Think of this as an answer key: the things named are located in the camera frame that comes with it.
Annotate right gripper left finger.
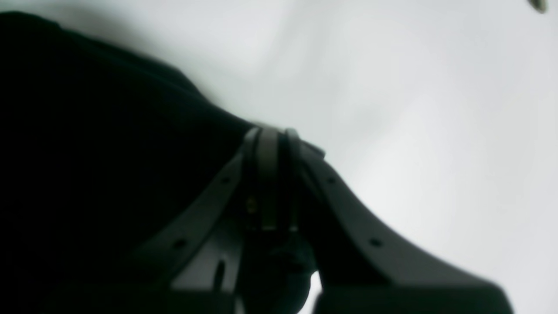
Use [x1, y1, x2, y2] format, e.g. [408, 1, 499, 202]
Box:
[127, 128, 279, 314]

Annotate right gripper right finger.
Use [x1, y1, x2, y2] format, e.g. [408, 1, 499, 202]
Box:
[286, 129, 513, 314]

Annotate black T-shirt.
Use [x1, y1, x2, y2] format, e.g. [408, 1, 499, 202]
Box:
[1, 11, 260, 314]

